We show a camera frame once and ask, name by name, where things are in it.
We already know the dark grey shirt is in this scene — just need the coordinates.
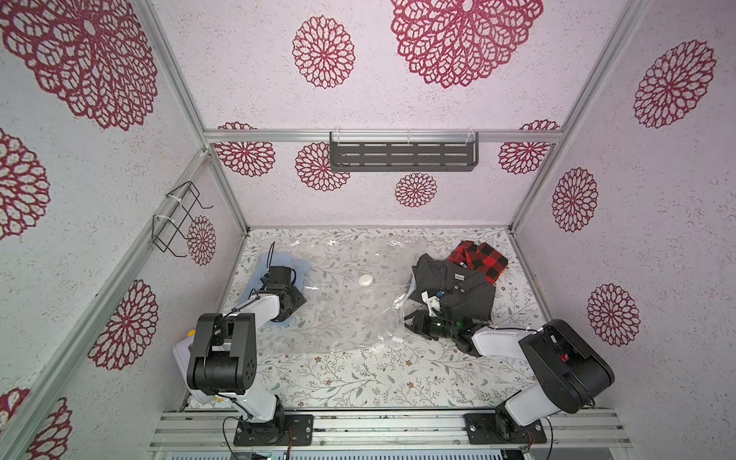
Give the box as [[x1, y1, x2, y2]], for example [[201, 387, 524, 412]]
[[409, 254, 496, 321]]

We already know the clear plastic vacuum bag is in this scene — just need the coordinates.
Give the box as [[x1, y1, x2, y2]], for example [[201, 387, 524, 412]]
[[229, 234, 427, 355]]

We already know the red black plaid shirt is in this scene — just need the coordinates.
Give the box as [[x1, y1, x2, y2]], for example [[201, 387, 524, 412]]
[[448, 241, 508, 284]]

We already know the light blue shirt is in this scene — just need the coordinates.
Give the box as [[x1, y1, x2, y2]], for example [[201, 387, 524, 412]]
[[235, 252, 312, 325]]

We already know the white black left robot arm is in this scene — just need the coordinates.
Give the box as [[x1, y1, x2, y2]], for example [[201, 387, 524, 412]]
[[172, 266, 306, 436]]

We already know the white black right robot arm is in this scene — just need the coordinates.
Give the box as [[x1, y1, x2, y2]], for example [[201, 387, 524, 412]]
[[404, 309, 615, 441]]

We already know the lilac toy toaster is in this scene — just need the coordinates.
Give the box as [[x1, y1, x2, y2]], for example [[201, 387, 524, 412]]
[[172, 330, 215, 404]]

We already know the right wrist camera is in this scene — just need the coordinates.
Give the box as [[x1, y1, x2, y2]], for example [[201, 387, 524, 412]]
[[421, 291, 442, 317]]

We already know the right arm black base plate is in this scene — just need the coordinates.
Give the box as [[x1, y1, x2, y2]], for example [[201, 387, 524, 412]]
[[464, 412, 547, 447]]

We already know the black wire wall rack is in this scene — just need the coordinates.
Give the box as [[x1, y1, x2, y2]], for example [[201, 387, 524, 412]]
[[151, 180, 214, 259]]

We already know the dark grey wall shelf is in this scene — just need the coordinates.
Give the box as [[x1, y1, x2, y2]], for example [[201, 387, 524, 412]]
[[328, 131, 479, 173]]

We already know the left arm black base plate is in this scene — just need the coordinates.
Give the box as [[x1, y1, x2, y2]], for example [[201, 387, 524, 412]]
[[233, 414, 314, 448]]

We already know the aluminium mounting rail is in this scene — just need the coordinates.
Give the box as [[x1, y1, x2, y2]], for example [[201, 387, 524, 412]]
[[148, 408, 632, 452]]

